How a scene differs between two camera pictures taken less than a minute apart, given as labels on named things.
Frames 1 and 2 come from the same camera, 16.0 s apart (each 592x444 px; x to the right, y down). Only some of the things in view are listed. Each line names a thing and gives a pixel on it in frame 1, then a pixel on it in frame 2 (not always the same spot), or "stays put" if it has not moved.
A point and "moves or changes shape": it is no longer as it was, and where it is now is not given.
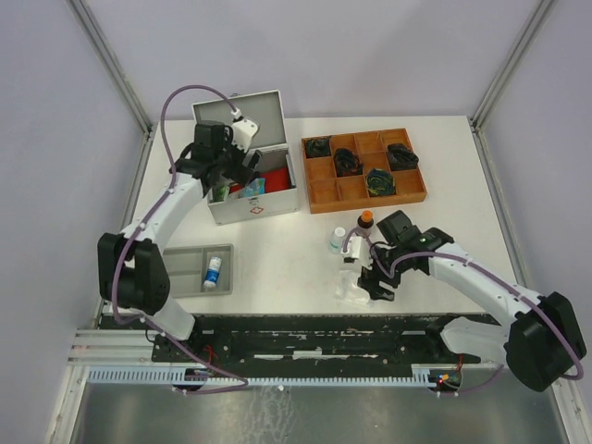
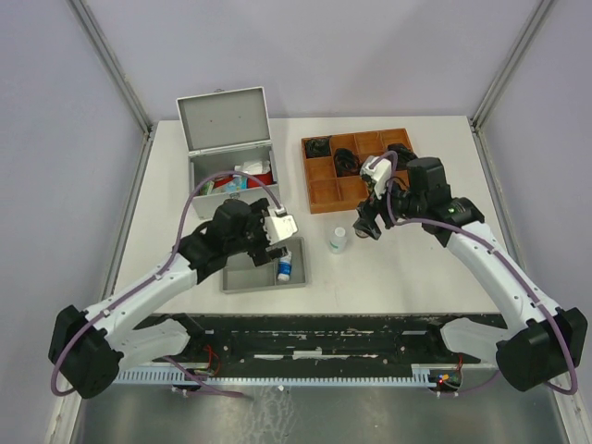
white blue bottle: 213,272 to 285,267
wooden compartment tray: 362,169 stays put
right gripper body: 387,265 to 372,207
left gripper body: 231,160 to 254,238
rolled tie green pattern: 317,147 stays put
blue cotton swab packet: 255,188 to 239,183
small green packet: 221,192 moves or changes shape
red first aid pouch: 275,180 moves or changes shape
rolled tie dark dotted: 401,157 stays put
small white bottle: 336,242 stays put
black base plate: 297,341 stays put
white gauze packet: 349,293 moves or changes shape
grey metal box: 273,191 moves or changes shape
